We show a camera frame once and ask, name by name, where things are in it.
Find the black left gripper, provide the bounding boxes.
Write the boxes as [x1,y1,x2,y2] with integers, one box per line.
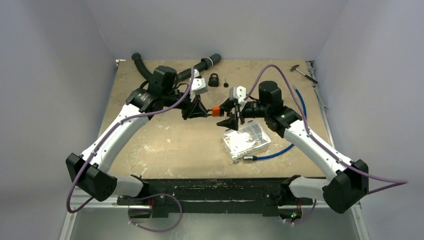
[162,89,208,120]

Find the orange padlock with keys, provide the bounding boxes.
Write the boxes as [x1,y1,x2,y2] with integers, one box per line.
[207,106,225,117]

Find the black padlock key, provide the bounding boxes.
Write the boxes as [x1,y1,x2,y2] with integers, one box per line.
[223,78,229,88]

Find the black padlock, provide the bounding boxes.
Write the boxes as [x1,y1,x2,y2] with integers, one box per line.
[208,73,220,87]

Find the blue hose with fitting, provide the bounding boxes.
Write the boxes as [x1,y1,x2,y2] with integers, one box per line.
[229,84,308,166]

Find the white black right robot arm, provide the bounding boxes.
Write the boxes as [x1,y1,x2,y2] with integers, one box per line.
[211,80,369,214]

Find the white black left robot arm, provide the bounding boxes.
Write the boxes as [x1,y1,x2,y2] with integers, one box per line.
[65,65,206,205]

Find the clear plastic parts box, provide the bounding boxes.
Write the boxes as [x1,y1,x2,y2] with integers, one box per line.
[221,120,272,162]

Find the small hammer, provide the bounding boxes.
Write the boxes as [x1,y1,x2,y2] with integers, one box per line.
[290,64,319,85]

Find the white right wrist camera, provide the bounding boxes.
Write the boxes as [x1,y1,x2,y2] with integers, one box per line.
[229,86,247,111]

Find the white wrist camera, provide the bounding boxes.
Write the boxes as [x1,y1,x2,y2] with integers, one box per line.
[229,86,247,111]
[190,69,209,102]

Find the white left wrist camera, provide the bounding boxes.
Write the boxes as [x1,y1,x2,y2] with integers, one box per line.
[190,69,209,102]

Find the black corrugated hose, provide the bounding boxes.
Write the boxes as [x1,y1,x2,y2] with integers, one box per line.
[131,52,222,80]

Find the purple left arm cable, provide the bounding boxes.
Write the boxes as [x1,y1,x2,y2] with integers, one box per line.
[65,67,196,233]

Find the black aluminium base frame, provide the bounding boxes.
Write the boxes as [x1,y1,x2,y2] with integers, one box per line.
[67,178,362,220]

